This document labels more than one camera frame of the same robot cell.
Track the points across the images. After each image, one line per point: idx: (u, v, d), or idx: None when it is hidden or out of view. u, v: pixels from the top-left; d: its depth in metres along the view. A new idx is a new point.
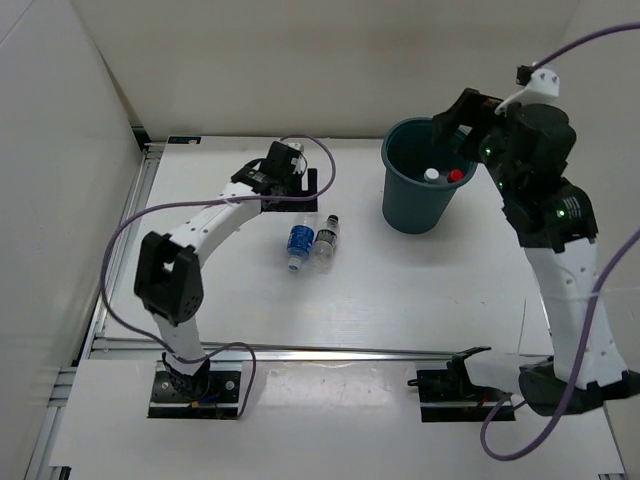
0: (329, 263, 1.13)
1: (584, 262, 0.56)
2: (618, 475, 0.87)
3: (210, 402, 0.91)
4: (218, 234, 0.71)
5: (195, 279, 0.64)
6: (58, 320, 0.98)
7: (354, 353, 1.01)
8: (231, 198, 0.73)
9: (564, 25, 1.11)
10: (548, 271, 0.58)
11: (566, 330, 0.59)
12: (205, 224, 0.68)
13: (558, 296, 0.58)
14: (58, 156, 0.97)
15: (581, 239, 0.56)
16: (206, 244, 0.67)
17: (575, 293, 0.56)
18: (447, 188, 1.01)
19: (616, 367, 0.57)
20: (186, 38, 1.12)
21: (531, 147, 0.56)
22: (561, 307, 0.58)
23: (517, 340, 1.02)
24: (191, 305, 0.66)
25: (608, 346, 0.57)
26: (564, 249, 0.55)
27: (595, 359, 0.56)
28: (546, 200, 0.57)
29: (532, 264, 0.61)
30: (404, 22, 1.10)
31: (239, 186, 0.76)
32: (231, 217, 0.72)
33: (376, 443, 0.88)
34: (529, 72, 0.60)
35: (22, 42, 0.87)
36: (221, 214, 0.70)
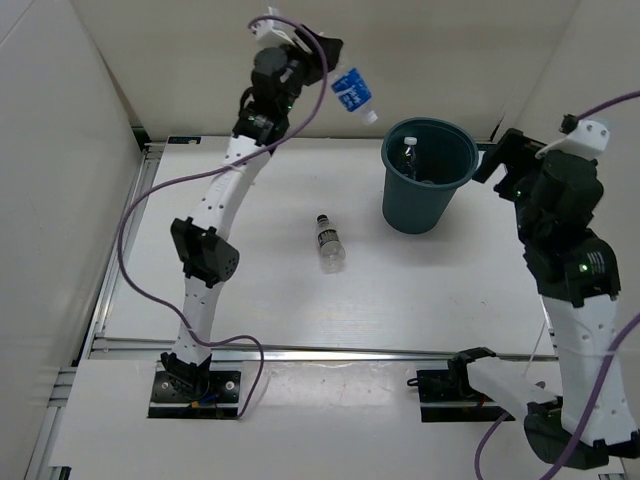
0: (339, 262, 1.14)
1: (602, 319, 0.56)
2: (618, 475, 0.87)
3: (210, 401, 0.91)
4: (236, 202, 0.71)
5: (225, 247, 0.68)
6: (59, 319, 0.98)
7: (353, 353, 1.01)
8: (235, 162, 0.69)
9: (564, 25, 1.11)
10: (565, 323, 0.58)
11: (574, 381, 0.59)
12: (219, 199, 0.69)
13: (572, 349, 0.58)
14: (58, 155, 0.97)
15: (601, 296, 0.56)
16: (225, 220, 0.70)
17: (591, 348, 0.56)
18: (446, 188, 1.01)
19: (626, 427, 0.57)
20: (185, 37, 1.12)
21: (553, 200, 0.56)
22: (573, 361, 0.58)
23: (533, 340, 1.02)
24: (231, 267, 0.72)
25: (621, 407, 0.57)
26: (583, 304, 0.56)
27: (605, 416, 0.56)
28: (570, 251, 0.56)
29: (551, 314, 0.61)
30: (404, 24, 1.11)
31: (236, 142, 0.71)
32: (242, 181, 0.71)
33: (376, 441, 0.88)
34: (575, 122, 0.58)
35: (22, 41, 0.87)
36: (231, 186, 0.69)
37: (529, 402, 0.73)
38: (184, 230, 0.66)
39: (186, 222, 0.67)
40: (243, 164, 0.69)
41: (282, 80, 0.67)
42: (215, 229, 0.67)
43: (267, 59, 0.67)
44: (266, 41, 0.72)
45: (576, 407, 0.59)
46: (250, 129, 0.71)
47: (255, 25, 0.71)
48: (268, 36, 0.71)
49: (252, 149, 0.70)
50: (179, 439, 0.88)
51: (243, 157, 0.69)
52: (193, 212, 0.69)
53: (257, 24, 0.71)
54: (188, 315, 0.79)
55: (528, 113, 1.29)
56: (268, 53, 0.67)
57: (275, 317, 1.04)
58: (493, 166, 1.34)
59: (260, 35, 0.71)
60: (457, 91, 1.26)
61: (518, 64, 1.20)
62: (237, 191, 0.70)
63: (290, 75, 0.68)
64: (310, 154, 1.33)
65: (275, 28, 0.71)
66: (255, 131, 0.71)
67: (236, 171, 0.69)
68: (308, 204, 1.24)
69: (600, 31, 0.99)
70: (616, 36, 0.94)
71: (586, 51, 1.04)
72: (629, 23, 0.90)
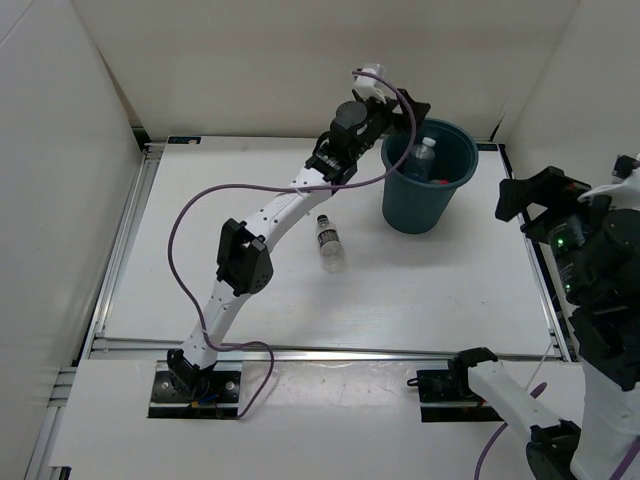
0: (339, 262, 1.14)
1: None
2: None
3: (210, 402, 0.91)
4: (287, 224, 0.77)
5: (264, 262, 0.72)
6: (59, 320, 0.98)
7: (353, 353, 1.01)
8: (301, 187, 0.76)
9: (564, 25, 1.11)
10: (605, 394, 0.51)
11: (600, 447, 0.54)
12: (275, 214, 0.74)
13: (605, 419, 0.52)
14: (58, 155, 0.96)
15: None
16: (273, 235, 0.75)
17: (626, 428, 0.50)
18: (447, 188, 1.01)
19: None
20: (184, 37, 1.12)
21: (611, 265, 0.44)
22: (604, 428, 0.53)
23: (545, 343, 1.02)
24: (261, 281, 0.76)
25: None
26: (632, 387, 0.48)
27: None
28: (626, 325, 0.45)
29: (590, 372, 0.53)
30: (404, 25, 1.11)
31: (306, 172, 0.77)
32: (301, 206, 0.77)
33: (376, 441, 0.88)
34: (631, 167, 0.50)
35: (22, 41, 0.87)
36: (290, 206, 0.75)
37: (533, 426, 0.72)
38: (236, 229, 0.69)
39: (241, 224, 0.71)
40: (307, 191, 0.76)
41: (359, 133, 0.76)
42: (263, 239, 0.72)
43: (351, 112, 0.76)
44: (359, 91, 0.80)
45: (592, 462, 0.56)
46: (320, 167, 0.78)
47: (355, 75, 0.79)
48: (364, 88, 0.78)
49: (319, 182, 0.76)
50: (179, 439, 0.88)
51: (309, 185, 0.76)
52: (250, 218, 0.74)
53: (360, 74, 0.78)
54: (206, 317, 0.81)
55: (528, 112, 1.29)
56: (355, 108, 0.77)
57: (275, 318, 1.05)
58: (492, 166, 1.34)
59: (358, 85, 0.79)
60: (457, 91, 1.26)
61: (517, 64, 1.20)
62: (293, 212, 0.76)
63: (366, 129, 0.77)
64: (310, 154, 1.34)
65: (375, 84, 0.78)
66: (323, 169, 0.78)
67: (300, 195, 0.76)
68: None
69: (598, 31, 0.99)
70: (615, 36, 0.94)
71: (584, 51, 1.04)
72: (628, 23, 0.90)
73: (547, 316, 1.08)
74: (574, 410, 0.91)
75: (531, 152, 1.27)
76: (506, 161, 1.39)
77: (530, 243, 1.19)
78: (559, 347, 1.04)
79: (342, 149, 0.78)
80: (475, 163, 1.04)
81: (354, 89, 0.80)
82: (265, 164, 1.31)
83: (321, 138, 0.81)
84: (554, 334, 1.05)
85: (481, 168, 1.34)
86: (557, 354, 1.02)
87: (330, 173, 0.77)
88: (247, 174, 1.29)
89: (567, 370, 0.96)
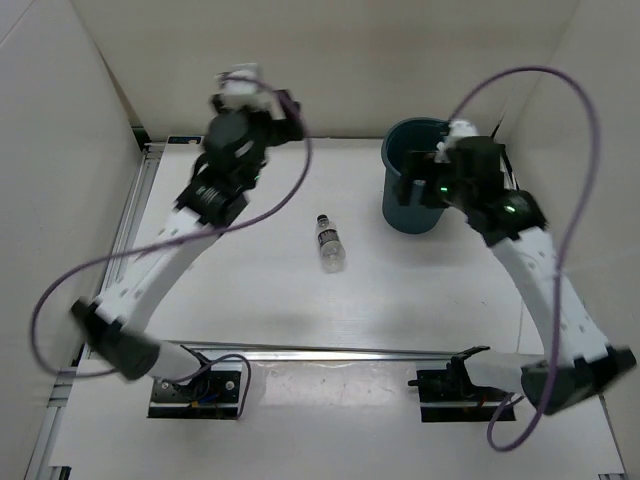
0: (339, 262, 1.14)
1: (541, 247, 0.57)
2: (618, 475, 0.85)
3: (210, 401, 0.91)
4: (160, 287, 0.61)
5: (131, 345, 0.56)
6: (59, 319, 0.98)
7: (353, 353, 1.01)
8: (167, 241, 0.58)
9: (563, 25, 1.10)
10: (513, 264, 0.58)
11: (544, 319, 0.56)
12: (139, 282, 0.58)
13: (526, 284, 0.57)
14: (59, 156, 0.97)
15: (534, 231, 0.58)
16: (141, 308, 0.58)
17: (539, 274, 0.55)
18: None
19: (597, 341, 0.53)
20: (184, 37, 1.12)
21: (468, 164, 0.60)
22: (532, 294, 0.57)
23: (521, 340, 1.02)
24: (141, 363, 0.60)
25: (586, 323, 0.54)
26: (520, 238, 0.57)
27: (574, 335, 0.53)
28: (498, 202, 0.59)
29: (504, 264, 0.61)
30: (403, 24, 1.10)
31: (178, 216, 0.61)
32: (175, 261, 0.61)
33: (376, 441, 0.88)
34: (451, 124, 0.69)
35: (22, 41, 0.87)
36: (154, 272, 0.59)
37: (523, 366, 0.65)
38: (83, 317, 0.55)
39: (90, 305, 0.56)
40: (178, 244, 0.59)
41: (240, 151, 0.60)
42: (122, 319, 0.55)
43: (228, 127, 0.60)
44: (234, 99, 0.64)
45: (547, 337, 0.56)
46: (197, 205, 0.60)
47: (224, 82, 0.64)
48: (234, 97, 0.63)
49: (191, 229, 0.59)
50: (179, 439, 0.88)
51: (179, 237, 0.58)
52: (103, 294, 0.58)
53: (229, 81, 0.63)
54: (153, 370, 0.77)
55: (528, 112, 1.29)
56: (230, 122, 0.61)
57: (274, 318, 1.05)
58: None
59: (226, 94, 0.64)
60: (456, 91, 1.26)
61: (517, 64, 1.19)
62: (161, 277, 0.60)
63: (249, 147, 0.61)
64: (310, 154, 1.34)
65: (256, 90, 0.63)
66: (204, 207, 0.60)
67: (168, 251, 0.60)
68: (308, 204, 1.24)
69: (598, 31, 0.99)
70: (614, 36, 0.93)
71: (584, 52, 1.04)
72: (627, 23, 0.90)
73: None
74: (574, 410, 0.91)
75: (531, 152, 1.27)
76: (506, 161, 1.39)
77: None
78: None
79: (222, 177, 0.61)
80: None
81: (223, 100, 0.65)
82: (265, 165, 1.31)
83: (197, 167, 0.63)
84: None
85: None
86: None
87: (213, 210, 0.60)
88: None
89: None
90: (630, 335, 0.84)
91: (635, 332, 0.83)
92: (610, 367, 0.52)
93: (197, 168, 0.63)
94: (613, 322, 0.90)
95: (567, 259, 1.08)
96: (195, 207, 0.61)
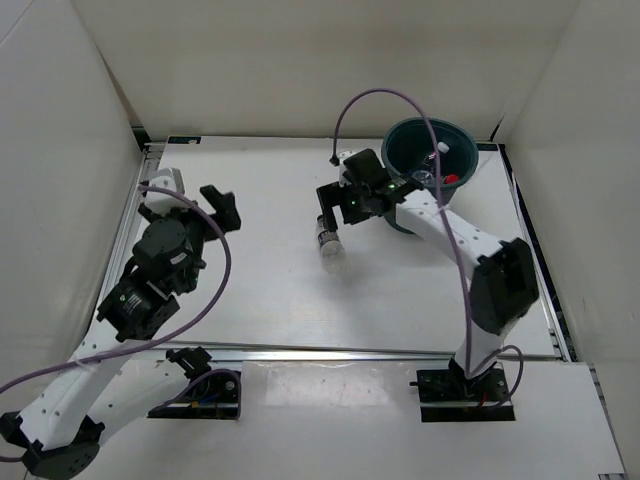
0: (339, 263, 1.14)
1: (426, 199, 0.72)
2: (618, 475, 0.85)
3: (210, 401, 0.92)
4: (88, 400, 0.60)
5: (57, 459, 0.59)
6: (59, 319, 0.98)
7: (353, 353, 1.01)
8: (83, 359, 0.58)
9: (564, 25, 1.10)
10: (411, 220, 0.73)
11: (442, 248, 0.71)
12: (57, 404, 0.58)
13: (424, 229, 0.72)
14: (58, 156, 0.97)
15: (414, 191, 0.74)
16: (68, 424, 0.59)
17: (428, 216, 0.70)
18: (447, 189, 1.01)
19: (491, 240, 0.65)
20: (183, 37, 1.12)
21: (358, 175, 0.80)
22: (431, 233, 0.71)
23: (527, 341, 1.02)
24: (80, 462, 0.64)
25: (479, 233, 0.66)
26: (406, 200, 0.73)
27: (475, 245, 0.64)
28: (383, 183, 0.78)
29: (411, 223, 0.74)
30: (403, 24, 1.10)
31: (96, 331, 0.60)
32: (99, 376, 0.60)
33: (376, 441, 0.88)
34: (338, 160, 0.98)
35: (22, 42, 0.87)
36: (72, 391, 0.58)
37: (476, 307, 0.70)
38: (9, 432, 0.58)
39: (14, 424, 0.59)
40: (96, 361, 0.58)
41: (175, 261, 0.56)
42: (42, 443, 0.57)
43: (160, 237, 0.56)
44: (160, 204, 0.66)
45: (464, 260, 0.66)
46: (120, 311, 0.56)
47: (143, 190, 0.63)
48: (160, 203, 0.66)
49: (107, 347, 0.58)
50: (179, 439, 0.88)
51: (95, 355, 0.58)
52: (28, 412, 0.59)
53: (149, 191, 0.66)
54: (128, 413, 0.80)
55: (528, 112, 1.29)
56: (162, 231, 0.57)
57: (274, 318, 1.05)
58: (492, 166, 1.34)
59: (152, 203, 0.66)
60: (456, 90, 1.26)
61: (517, 64, 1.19)
62: (82, 396, 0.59)
63: (185, 255, 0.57)
64: (310, 154, 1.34)
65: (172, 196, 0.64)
66: (125, 315, 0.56)
67: (85, 369, 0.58)
68: (308, 204, 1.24)
69: (598, 31, 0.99)
70: (613, 36, 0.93)
71: (584, 52, 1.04)
72: (627, 23, 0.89)
73: (547, 317, 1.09)
74: (573, 410, 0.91)
75: (531, 152, 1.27)
76: (506, 161, 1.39)
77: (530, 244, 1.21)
78: (559, 347, 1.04)
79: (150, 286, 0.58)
80: (474, 166, 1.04)
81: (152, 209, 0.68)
82: (265, 165, 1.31)
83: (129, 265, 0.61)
84: (554, 334, 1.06)
85: (481, 168, 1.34)
86: (558, 353, 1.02)
87: (134, 318, 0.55)
88: (246, 174, 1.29)
89: (568, 369, 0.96)
90: (630, 335, 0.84)
91: (634, 332, 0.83)
92: (513, 253, 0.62)
93: (129, 268, 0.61)
94: (614, 323, 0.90)
95: (567, 258, 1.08)
96: (117, 313, 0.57)
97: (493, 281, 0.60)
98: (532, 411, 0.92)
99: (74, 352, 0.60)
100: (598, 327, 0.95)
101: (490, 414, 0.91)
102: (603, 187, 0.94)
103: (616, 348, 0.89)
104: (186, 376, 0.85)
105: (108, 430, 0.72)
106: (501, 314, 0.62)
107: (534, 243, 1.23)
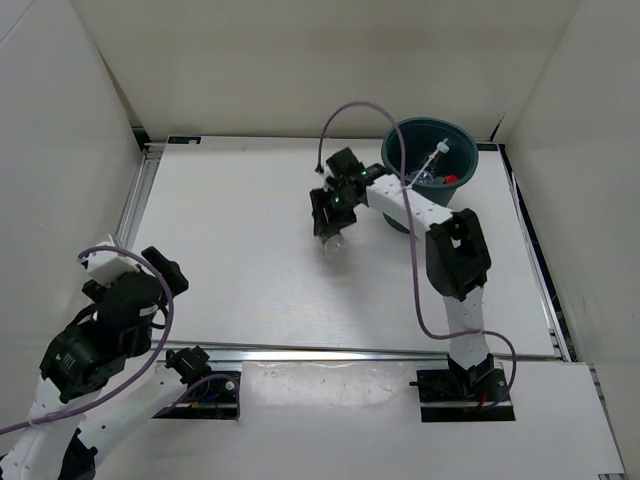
0: (338, 263, 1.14)
1: (392, 181, 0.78)
2: (618, 475, 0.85)
3: (210, 402, 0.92)
4: (56, 449, 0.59)
5: None
6: (59, 320, 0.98)
7: (353, 353, 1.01)
8: (35, 420, 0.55)
9: (564, 25, 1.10)
10: (379, 200, 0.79)
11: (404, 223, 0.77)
12: (25, 458, 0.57)
13: (389, 207, 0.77)
14: (58, 157, 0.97)
15: (385, 176, 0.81)
16: (42, 471, 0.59)
17: (391, 195, 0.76)
18: (447, 187, 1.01)
19: (442, 212, 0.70)
20: (183, 37, 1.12)
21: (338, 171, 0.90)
22: (393, 210, 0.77)
23: (527, 342, 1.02)
24: None
25: (433, 205, 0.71)
26: (375, 183, 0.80)
27: (426, 215, 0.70)
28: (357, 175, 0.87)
29: (380, 203, 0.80)
30: (403, 24, 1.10)
31: (42, 389, 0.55)
32: (56, 430, 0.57)
33: (377, 441, 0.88)
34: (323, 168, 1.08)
35: (22, 42, 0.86)
36: (34, 447, 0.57)
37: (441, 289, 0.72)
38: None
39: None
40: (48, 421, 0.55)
41: (139, 314, 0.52)
42: None
43: (129, 289, 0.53)
44: (101, 275, 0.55)
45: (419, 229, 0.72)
46: (60, 369, 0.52)
47: (84, 256, 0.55)
48: (103, 267, 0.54)
49: (54, 407, 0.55)
50: (180, 439, 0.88)
51: (45, 416, 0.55)
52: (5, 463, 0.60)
53: (90, 254, 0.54)
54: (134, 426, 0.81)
55: (528, 112, 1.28)
56: (125, 283, 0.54)
57: (274, 318, 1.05)
58: (492, 165, 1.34)
59: (90, 269, 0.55)
60: (456, 90, 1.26)
61: (517, 63, 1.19)
62: (47, 446, 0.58)
63: (153, 309, 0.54)
64: (310, 154, 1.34)
65: (118, 256, 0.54)
66: (65, 373, 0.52)
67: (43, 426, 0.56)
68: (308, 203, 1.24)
69: (598, 31, 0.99)
70: (613, 36, 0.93)
71: (584, 51, 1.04)
72: (627, 22, 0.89)
73: (547, 317, 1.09)
74: (574, 411, 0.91)
75: (531, 152, 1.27)
76: (506, 161, 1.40)
77: (529, 244, 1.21)
78: (560, 347, 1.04)
79: (97, 343, 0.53)
80: (474, 164, 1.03)
81: (93, 275, 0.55)
82: (265, 165, 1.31)
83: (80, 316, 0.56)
84: (554, 334, 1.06)
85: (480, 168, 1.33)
86: (558, 353, 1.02)
87: (73, 378, 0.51)
88: (246, 174, 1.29)
89: (568, 370, 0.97)
90: (630, 335, 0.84)
91: (634, 332, 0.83)
92: (462, 223, 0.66)
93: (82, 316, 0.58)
94: (613, 323, 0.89)
95: (567, 258, 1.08)
96: (60, 371, 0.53)
97: (443, 244, 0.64)
98: (532, 411, 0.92)
99: (29, 408, 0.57)
100: (598, 327, 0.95)
101: (490, 415, 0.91)
102: (603, 187, 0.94)
103: (616, 347, 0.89)
104: (184, 382, 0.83)
105: (102, 452, 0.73)
106: (457, 279, 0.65)
107: (534, 242, 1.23)
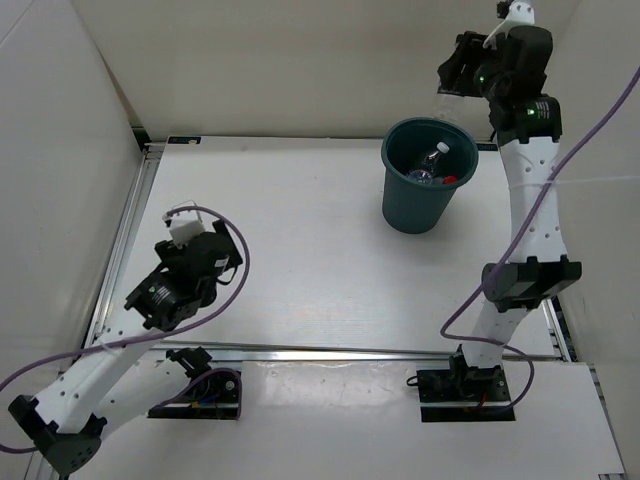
0: (338, 263, 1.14)
1: (544, 156, 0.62)
2: (618, 475, 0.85)
3: (210, 401, 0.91)
4: (104, 389, 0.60)
5: (70, 446, 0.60)
6: (59, 320, 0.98)
7: (354, 353, 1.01)
8: (110, 343, 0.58)
9: (564, 25, 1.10)
10: (513, 162, 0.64)
11: (516, 213, 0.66)
12: (77, 386, 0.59)
13: (518, 185, 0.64)
14: (58, 157, 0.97)
15: (545, 137, 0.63)
16: (82, 410, 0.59)
17: (530, 179, 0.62)
18: (446, 188, 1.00)
19: (556, 248, 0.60)
20: (183, 37, 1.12)
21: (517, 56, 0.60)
22: (519, 193, 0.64)
23: (527, 342, 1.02)
24: (83, 455, 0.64)
25: (552, 231, 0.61)
26: (528, 141, 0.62)
27: (537, 239, 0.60)
28: (522, 102, 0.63)
29: (508, 165, 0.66)
30: (403, 23, 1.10)
31: (123, 317, 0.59)
32: (120, 363, 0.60)
33: (377, 441, 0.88)
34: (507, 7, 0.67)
35: (23, 42, 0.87)
36: (93, 375, 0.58)
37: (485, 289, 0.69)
38: (23, 415, 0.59)
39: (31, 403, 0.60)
40: (121, 346, 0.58)
41: (218, 264, 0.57)
42: (56, 426, 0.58)
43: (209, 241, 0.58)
44: (182, 234, 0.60)
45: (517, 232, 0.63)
46: (149, 303, 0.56)
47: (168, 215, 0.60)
48: (189, 225, 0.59)
49: (135, 332, 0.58)
50: (180, 439, 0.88)
51: (122, 340, 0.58)
52: (46, 395, 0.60)
53: (174, 213, 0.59)
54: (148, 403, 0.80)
55: None
56: (203, 238, 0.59)
57: (275, 318, 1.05)
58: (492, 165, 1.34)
59: (174, 227, 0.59)
60: None
61: None
62: (102, 379, 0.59)
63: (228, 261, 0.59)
64: (310, 154, 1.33)
65: (196, 215, 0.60)
66: (154, 307, 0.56)
67: (110, 353, 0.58)
68: (308, 203, 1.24)
69: (598, 31, 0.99)
70: (613, 36, 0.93)
71: (584, 51, 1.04)
72: (626, 23, 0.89)
73: (547, 316, 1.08)
74: (575, 411, 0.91)
75: None
76: None
77: None
78: (560, 347, 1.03)
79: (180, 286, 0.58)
80: (472, 166, 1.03)
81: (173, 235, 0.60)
82: (265, 165, 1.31)
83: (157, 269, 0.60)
84: (554, 334, 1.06)
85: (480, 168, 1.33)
86: (558, 354, 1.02)
87: (161, 311, 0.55)
88: (246, 174, 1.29)
89: (568, 370, 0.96)
90: (631, 335, 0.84)
91: (635, 332, 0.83)
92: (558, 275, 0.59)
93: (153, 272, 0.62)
94: (614, 323, 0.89)
95: None
96: (146, 305, 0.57)
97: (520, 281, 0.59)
98: (532, 411, 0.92)
99: (100, 337, 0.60)
100: (599, 327, 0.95)
101: (491, 415, 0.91)
102: (604, 186, 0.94)
103: (617, 347, 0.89)
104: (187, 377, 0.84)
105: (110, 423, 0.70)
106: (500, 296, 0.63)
107: None
